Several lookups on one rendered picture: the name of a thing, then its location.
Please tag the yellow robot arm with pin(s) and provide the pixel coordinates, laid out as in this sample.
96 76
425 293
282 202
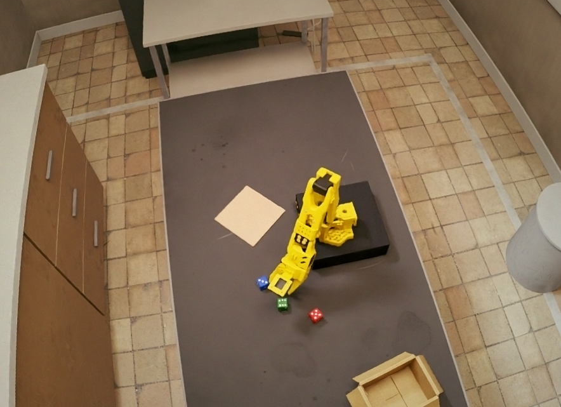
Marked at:
315 222

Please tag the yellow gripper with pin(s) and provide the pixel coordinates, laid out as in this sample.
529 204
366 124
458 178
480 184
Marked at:
279 284

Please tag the beige flat mat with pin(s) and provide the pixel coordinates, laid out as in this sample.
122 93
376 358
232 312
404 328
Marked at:
250 215

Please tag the green die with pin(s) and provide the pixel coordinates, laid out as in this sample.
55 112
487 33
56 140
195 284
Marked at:
282 304

